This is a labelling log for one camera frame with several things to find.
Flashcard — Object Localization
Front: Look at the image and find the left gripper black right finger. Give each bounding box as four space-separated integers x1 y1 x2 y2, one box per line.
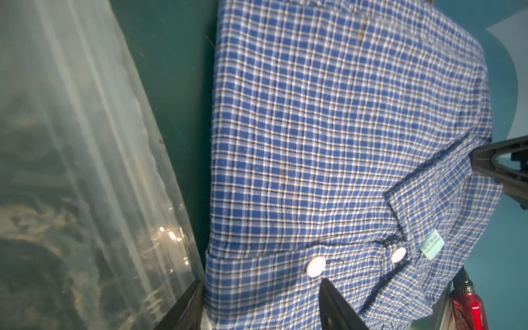
319 279 369 330

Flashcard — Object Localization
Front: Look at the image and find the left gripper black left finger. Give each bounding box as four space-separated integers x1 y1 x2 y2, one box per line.
154 280 204 330

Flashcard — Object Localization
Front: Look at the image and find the clear plastic vacuum bag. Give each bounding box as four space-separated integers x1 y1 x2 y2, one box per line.
1 1 203 329

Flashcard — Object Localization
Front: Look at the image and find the blue checked shirt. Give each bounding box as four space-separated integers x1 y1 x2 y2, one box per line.
206 1 502 329

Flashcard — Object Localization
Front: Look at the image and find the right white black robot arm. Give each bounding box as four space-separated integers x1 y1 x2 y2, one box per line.
471 136 527 210

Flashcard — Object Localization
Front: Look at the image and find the red spray bottle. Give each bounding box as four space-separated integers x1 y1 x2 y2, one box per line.
450 267 489 330

